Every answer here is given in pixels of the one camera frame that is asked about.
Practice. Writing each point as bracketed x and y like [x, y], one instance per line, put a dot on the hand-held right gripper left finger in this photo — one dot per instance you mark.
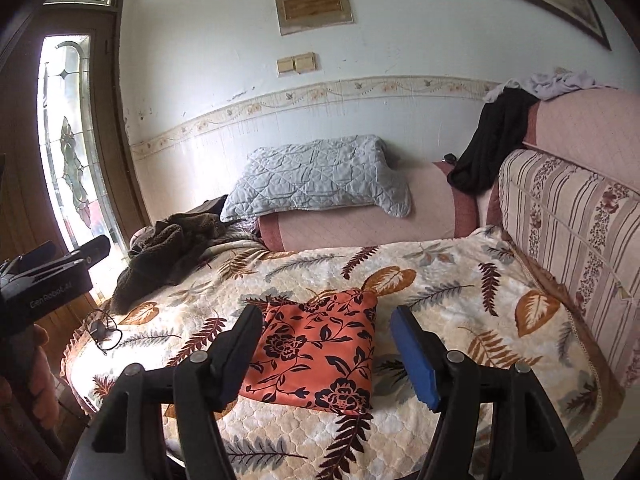
[235, 360]

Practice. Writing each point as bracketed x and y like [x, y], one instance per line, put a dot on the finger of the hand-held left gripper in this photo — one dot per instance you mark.
[92, 250]

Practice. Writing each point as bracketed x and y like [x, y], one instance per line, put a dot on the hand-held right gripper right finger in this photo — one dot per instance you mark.
[415, 355]

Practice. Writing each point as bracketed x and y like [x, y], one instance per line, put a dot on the orange floral garment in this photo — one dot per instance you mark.
[320, 345]

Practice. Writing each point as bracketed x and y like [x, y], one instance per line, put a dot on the person's left hand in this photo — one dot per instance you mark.
[42, 375]

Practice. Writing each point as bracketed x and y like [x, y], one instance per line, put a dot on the brown fuzzy cloth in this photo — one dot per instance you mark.
[160, 250]

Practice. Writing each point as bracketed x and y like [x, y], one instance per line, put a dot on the leaf print blanket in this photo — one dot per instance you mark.
[450, 280]

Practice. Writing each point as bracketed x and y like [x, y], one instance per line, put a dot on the tall stained glass window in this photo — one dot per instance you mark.
[70, 160]

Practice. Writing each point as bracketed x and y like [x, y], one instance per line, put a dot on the dark box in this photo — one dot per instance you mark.
[207, 206]

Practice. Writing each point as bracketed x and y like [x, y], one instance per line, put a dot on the pink sofa bed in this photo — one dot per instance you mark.
[350, 220]

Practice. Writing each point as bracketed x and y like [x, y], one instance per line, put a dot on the striped floral cushion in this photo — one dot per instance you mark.
[565, 230]

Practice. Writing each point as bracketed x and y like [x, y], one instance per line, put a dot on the small dark metal object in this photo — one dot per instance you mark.
[450, 157]

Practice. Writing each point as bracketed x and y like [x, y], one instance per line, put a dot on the grey quilted pillow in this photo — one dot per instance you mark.
[315, 175]

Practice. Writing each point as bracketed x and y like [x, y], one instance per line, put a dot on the black garment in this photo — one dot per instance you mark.
[495, 145]

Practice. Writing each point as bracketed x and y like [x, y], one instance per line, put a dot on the lavender garment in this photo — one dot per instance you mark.
[555, 84]

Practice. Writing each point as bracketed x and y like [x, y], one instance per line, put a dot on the beige wall switch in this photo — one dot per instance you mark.
[305, 62]
[286, 66]

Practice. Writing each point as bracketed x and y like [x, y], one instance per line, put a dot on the framed wall plaque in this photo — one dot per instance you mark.
[314, 6]

